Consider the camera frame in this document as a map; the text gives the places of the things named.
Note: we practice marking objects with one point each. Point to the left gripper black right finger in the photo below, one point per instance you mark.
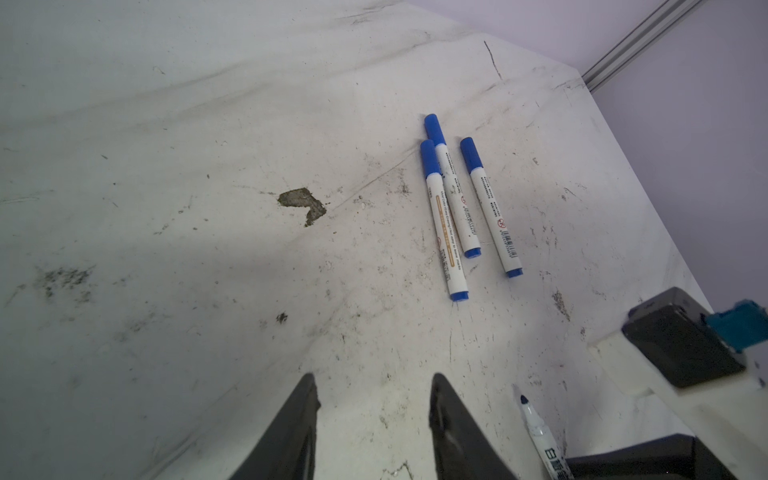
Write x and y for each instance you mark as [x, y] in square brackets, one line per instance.
[461, 450]

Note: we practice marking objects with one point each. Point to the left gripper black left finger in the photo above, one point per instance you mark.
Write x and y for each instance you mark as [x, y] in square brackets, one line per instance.
[287, 448]

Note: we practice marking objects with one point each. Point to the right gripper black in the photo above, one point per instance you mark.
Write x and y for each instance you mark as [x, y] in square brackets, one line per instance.
[676, 456]

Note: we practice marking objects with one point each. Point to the white marker pen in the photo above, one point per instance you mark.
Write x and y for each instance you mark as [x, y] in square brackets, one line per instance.
[500, 234]
[463, 222]
[447, 246]
[545, 443]

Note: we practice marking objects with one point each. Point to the aluminium enclosure frame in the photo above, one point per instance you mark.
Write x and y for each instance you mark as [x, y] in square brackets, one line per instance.
[658, 23]

